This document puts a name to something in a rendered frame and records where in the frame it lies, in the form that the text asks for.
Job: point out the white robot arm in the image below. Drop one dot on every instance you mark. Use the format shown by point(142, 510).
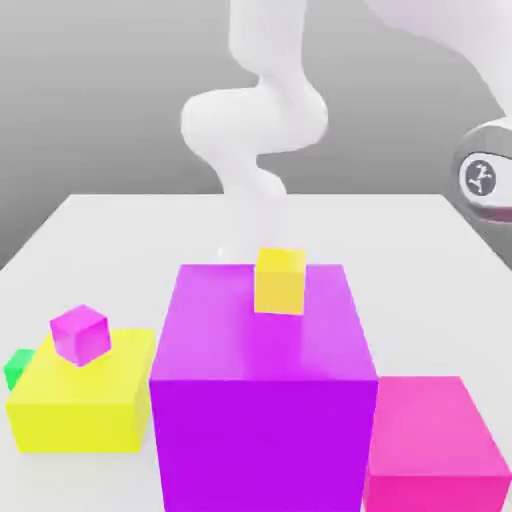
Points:
point(256, 120)

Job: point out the small yellow cube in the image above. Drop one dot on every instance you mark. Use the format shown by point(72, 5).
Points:
point(280, 284)

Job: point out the small magenta cube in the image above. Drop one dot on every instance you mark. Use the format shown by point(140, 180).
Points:
point(80, 336)

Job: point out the small green cube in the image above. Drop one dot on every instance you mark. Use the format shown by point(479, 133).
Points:
point(16, 366)

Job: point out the large purple box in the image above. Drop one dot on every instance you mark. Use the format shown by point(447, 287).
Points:
point(264, 420)

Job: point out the large yellow box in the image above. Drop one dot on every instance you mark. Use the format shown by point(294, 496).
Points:
point(80, 408)

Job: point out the large pink box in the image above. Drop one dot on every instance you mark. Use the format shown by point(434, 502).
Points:
point(432, 432)

